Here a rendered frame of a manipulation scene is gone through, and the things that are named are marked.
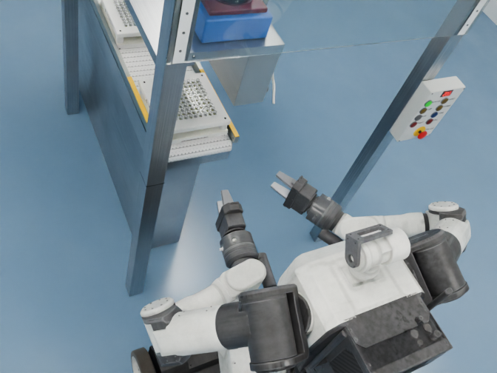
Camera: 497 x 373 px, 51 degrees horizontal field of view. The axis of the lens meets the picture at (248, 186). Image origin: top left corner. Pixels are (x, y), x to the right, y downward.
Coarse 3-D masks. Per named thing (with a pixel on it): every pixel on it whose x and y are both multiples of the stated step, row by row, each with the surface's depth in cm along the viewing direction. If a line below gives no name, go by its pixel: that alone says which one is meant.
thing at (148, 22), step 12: (132, 0) 142; (144, 0) 143; (156, 0) 145; (132, 12) 141; (144, 12) 140; (156, 12) 141; (144, 24) 137; (156, 24) 138; (144, 36) 136; (156, 36) 135; (156, 48) 133
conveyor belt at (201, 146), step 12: (132, 48) 197; (144, 48) 198; (132, 60) 193; (144, 60) 194; (132, 72) 189; (144, 72) 190; (192, 72) 197; (180, 144) 174; (192, 144) 175; (204, 144) 176; (216, 144) 178; (228, 144) 180; (180, 156) 173; (192, 156) 175
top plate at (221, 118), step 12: (144, 84) 176; (192, 84) 182; (204, 84) 184; (144, 96) 175; (216, 96) 181; (216, 108) 178; (192, 120) 172; (204, 120) 173; (216, 120) 174; (228, 120) 176
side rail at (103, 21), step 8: (96, 0) 203; (96, 8) 200; (104, 24) 195; (104, 32) 196; (112, 40) 191; (112, 48) 190; (120, 56) 187; (120, 64) 186; (128, 72) 183; (128, 80) 181; (128, 88) 182; (136, 104) 177; (144, 120) 172
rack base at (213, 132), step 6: (138, 90) 180; (144, 102) 178; (180, 132) 173; (186, 132) 174; (192, 132) 175; (198, 132) 175; (204, 132) 176; (210, 132) 177; (216, 132) 178; (222, 132) 179; (174, 138) 171; (180, 138) 172; (186, 138) 174; (192, 138) 175
